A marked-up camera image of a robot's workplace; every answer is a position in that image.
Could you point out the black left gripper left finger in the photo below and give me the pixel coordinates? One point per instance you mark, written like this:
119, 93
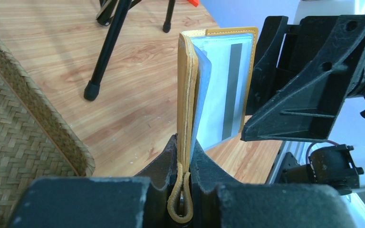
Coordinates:
101, 202

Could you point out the yellow leather card holder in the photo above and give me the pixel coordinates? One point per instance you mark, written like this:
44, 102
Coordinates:
214, 73

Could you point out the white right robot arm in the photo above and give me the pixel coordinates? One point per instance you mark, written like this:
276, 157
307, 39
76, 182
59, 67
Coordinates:
303, 73

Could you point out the black music stand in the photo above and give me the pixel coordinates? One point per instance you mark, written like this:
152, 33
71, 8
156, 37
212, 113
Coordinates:
112, 14

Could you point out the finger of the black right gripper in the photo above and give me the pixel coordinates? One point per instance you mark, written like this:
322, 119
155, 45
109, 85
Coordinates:
302, 76
271, 67

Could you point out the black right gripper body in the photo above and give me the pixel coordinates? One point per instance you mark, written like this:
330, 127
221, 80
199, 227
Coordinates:
328, 63

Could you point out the woven straw divided tray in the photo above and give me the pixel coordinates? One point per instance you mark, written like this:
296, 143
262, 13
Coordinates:
35, 140

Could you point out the red toy block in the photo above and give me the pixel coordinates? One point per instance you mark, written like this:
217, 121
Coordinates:
195, 3

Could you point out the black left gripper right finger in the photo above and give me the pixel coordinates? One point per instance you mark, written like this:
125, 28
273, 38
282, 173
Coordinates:
220, 201

